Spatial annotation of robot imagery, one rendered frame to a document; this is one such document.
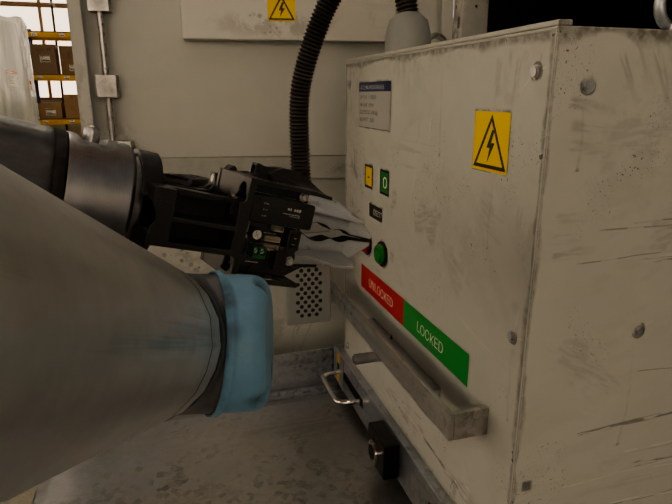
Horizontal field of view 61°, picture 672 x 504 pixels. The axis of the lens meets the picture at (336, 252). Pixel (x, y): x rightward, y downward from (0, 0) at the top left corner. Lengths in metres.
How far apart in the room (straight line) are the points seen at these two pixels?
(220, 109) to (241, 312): 0.76
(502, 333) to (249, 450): 0.48
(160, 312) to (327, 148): 0.88
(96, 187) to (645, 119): 0.39
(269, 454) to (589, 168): 0.60
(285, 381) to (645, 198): 0.69
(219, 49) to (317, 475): 0.69
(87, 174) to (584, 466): 0.47
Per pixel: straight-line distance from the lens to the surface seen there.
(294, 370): 1.01
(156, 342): 0.16
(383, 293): 0.77
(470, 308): 0.56
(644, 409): 0.60
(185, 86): 1.03
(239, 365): 0.28
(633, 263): 0.52
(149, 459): 0.89
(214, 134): 1.02
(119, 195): 0.37
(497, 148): 0.50
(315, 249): 0.48
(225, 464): 0.86
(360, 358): 0.74
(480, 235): 0.53
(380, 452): 0.76
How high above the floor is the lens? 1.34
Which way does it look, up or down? 16 degrees down
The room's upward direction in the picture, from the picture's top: straight up
